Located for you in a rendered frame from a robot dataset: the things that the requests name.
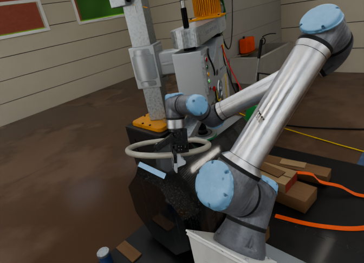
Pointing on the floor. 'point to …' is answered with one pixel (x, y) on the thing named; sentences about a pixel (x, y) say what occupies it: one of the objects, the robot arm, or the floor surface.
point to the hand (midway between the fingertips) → (174, 168)
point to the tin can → (104, 255)
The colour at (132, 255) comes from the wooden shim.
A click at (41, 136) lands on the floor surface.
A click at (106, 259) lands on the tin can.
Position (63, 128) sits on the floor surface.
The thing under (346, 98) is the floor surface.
